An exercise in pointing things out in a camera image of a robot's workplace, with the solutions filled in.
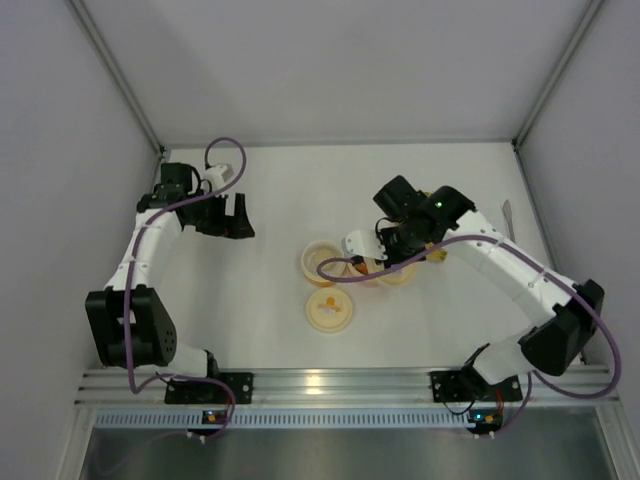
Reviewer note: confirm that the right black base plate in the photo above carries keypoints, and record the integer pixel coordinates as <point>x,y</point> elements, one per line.
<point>462,386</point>

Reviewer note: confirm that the metal tongs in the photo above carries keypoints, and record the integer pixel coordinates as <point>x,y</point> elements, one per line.
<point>508,219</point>

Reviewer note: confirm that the left aluminium frame post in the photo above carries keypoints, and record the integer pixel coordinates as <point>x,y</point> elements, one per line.
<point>97,41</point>

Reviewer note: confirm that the slotted grey cable duct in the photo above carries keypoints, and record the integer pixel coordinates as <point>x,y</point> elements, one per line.
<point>157,419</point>

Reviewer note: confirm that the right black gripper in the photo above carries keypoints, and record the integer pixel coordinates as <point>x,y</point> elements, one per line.
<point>395,238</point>

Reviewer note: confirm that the orange fried food chunk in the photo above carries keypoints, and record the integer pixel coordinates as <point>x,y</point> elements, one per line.
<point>361,268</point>

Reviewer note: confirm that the aluminium mounting rail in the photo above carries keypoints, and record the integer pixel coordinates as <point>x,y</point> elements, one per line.
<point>333,388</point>

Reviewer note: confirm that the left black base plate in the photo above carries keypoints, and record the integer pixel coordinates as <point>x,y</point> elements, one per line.
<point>192,392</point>

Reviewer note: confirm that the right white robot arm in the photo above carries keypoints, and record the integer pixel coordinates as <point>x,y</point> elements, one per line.
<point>560,311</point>

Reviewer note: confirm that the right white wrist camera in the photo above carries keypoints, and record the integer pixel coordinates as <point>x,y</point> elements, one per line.
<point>364,243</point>

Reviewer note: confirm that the yellow lunch bowl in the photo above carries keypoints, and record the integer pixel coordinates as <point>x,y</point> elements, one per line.
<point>314,254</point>

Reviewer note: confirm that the yellow woven tray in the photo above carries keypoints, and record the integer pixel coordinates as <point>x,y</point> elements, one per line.
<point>437,256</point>

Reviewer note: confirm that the cream lid pink knob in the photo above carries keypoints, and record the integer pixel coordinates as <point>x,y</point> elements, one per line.
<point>399,277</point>

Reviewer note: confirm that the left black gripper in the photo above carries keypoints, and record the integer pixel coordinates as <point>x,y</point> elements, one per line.
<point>220,215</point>

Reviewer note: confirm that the aluminium frame post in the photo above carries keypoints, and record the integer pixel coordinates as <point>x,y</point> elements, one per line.
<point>560,66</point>
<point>97,41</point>

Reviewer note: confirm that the right aluminium frame post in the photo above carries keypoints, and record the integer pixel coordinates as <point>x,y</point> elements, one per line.
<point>560,66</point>

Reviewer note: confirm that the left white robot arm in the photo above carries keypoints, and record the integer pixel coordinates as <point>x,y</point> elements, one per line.
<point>130,325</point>

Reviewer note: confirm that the cream lid orange knob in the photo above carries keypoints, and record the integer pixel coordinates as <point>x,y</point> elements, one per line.
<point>329,310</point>

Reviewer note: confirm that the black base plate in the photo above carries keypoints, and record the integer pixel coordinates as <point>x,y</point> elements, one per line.
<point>192,392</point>
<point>462,386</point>

